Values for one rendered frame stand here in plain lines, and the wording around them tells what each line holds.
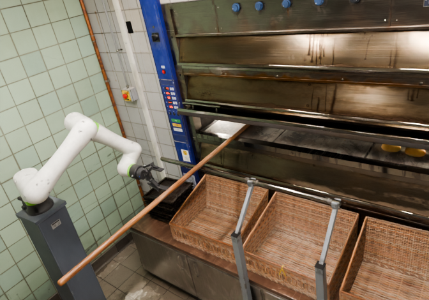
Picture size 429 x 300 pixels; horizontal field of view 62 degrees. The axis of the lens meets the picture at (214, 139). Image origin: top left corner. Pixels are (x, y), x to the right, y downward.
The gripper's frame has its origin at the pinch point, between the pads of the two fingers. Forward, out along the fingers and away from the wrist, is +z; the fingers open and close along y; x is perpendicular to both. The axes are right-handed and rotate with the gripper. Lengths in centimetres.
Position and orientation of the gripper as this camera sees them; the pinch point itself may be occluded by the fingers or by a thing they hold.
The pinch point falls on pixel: (163, 179)
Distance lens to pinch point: 218.5
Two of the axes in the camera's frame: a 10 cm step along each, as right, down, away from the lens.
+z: 8.0, 1.4, -5.8
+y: 1.7, 8.8, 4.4
